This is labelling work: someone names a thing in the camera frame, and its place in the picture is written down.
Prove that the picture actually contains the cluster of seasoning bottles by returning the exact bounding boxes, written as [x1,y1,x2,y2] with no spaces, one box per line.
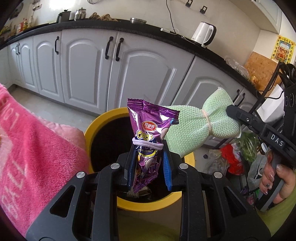
[16,20,33,33]

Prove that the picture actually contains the lavender hair tie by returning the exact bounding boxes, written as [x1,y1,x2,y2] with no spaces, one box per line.
[131,138,165,149]

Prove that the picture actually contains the pink printed blanket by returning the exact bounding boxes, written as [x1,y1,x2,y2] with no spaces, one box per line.
[0,83,90,232]

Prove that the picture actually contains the person's right forearm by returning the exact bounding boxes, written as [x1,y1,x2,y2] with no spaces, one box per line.
[255,191,296,241]

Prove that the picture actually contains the pile of dried roots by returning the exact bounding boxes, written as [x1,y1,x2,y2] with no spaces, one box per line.
[89,13,111,21]

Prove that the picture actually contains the steel teapot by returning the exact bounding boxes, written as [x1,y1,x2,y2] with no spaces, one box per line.
[74,8,87,21]

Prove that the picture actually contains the white kitchen cabinets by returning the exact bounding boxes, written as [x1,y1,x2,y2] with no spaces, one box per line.
[252,0,289,33]
[8,29,259,149]

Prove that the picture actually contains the white upper kitchen cabinets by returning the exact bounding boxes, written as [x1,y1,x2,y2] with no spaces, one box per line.
[252,0,289,33]

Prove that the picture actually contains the person's right hand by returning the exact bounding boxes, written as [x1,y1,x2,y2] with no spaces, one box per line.
[259,152,296,201]

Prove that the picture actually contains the yellow wall poster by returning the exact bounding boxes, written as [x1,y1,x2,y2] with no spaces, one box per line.
[270,35,296,63]

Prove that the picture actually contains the white paper bag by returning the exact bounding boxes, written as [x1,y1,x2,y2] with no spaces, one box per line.
[262,85,286,123]

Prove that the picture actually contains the white lower kitchen cabinets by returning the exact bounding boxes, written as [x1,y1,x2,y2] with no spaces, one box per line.
[8,29,259,149]

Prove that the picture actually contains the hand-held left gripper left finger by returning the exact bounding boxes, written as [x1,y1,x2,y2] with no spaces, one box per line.
[25,146,135,241]

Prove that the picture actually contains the black power cable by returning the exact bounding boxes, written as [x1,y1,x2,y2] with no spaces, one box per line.
[166,0,178,32]

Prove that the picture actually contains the black metal rack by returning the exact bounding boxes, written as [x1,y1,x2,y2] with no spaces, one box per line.
[254,62,296,121]

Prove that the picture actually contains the white plastic bag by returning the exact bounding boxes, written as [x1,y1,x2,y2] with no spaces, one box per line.
[246,153,269,188]

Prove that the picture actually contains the wooden board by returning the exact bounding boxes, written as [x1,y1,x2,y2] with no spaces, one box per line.
[244,52,281,90]

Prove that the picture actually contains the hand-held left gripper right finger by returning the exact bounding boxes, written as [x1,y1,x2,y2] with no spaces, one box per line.
[162,148,271,241]

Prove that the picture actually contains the red plastic bag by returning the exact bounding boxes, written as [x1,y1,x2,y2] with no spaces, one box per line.
[220,144,245,175]

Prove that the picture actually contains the yellow green clothing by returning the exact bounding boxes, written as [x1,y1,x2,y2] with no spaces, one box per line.
[109,209,185,241]

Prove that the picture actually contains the green mesh sponge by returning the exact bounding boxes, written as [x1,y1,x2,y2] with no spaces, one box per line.
[165,87,242,156]

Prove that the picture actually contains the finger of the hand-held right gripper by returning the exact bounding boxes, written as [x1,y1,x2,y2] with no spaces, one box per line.
[226,105,267,140]

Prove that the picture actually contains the white electric kettle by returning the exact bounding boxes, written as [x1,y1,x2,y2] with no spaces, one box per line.
[192,22,216,48]

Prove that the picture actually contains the yellow trash bin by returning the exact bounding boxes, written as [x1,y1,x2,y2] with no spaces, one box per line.
[84,107,196,212]

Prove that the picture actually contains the black kettle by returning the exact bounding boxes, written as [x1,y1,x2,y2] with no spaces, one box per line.
[57,10,71,23]

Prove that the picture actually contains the crumpled clear plastic bag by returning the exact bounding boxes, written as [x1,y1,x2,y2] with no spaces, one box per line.
[203,149,229,173]

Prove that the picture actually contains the black kitchen countertop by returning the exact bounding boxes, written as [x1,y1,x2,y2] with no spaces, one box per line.
[0,19,262,93]

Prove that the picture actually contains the bag of green vegetables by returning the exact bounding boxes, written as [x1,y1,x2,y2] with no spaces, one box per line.
[236,132,262,163]

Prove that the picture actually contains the purple snack packet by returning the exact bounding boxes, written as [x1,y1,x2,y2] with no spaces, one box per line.
[127,98,181,194]

